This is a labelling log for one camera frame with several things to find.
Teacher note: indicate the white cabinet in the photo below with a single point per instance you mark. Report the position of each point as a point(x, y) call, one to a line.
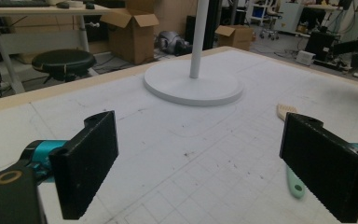
point(289, 17)

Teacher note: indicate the black keyboard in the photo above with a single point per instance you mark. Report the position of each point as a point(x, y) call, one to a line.
point(12, 3)

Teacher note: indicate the large open cardboard box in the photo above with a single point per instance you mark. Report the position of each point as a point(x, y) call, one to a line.
point(133, 40)

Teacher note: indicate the black round stool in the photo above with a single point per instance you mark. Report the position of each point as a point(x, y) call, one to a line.
point(62, 60)

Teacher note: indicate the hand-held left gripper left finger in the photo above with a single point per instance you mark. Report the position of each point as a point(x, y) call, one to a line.
point(85, 168)

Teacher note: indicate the black computer mouse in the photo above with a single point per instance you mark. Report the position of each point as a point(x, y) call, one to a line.
point(62, 5)
point(90, 5)

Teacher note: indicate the black equipment case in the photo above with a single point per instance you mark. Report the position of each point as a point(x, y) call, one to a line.
point(320, 45)

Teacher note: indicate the grey bag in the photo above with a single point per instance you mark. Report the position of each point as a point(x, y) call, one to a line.
point(169, 42)

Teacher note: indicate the black speaker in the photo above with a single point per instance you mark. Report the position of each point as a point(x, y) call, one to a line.
point(190, 29)

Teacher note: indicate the small white box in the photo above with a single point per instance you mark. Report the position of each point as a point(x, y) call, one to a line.
point(305, 58)

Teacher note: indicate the white stand with round base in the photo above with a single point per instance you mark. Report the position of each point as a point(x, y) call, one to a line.
point(195, 87)

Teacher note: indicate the white desk with wooden top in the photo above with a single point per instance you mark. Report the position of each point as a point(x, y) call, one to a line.
point(40, 40)

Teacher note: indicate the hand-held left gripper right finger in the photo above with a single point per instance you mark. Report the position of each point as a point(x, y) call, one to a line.
point(326, 168)

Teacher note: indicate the small open cardboard box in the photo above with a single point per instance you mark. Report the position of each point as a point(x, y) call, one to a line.
point(236, 37)

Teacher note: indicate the wheeled office chair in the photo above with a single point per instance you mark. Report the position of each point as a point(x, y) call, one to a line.
point(269, 26)

